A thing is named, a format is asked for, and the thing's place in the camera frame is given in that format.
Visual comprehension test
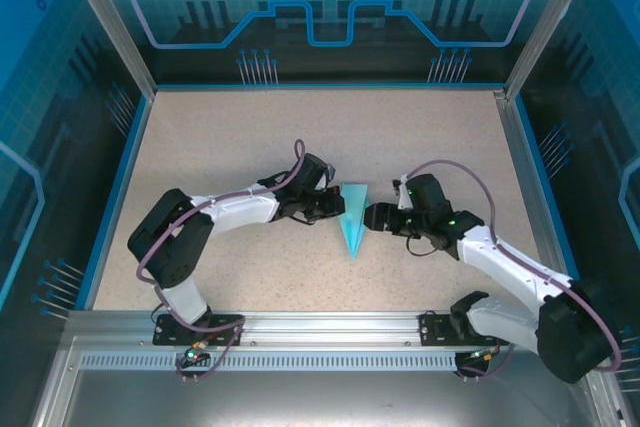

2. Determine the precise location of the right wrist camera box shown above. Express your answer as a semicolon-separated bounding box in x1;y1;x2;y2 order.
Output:
392;175;412;209

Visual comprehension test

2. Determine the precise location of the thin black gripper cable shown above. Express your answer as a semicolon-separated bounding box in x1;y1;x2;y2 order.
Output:
405;234;439;259

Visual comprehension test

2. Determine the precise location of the right cable connector green light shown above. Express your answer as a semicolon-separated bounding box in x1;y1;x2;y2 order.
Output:
467;346;504;363

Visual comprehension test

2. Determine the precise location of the blue printed left side panel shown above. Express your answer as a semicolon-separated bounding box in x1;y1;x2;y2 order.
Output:
0;0;146;427

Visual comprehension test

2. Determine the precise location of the slotted aluminium cable duct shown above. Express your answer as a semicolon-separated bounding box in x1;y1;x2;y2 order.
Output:
79;352;459;369

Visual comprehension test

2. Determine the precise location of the sheet metal tray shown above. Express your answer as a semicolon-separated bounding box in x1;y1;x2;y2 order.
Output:
29;336;640;427

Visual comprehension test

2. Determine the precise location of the right aluminium frame post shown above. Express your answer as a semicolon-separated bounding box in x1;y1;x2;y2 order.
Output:
504;0;604;101

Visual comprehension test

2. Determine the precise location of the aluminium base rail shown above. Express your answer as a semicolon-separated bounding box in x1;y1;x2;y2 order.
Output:
64;310;601;344

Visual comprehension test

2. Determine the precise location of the cable connector green light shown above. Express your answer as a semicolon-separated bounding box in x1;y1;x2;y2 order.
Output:
467;346;504;363
182;344;209;366

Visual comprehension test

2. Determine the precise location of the blue printed right side panel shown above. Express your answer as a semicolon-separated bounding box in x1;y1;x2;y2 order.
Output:
519;0;640;398

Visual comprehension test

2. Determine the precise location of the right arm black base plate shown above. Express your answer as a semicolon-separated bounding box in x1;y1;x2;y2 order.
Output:
418;311;501;347

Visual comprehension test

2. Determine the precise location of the left aluminium frame post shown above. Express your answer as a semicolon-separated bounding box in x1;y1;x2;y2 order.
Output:
57;0;159;96

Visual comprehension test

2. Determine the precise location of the light blue paper sheet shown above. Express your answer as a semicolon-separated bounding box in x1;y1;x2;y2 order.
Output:
339;182;370;261

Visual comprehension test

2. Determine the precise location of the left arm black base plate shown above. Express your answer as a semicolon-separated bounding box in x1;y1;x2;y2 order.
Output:
152;313;246;347

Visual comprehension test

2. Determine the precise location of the aluminium side rail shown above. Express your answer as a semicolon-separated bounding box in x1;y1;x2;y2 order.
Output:
492;89;571;311

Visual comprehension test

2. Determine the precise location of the blue table edge strip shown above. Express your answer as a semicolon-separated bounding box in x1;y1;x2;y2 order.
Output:
82;81;591;311

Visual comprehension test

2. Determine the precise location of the aluminium frame post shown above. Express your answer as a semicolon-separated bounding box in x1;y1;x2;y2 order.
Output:
57;0;159;96
504;0;604;101

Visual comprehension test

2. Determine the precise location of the left cable connector green light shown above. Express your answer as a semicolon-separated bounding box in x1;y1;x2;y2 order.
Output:
182;344;209;366

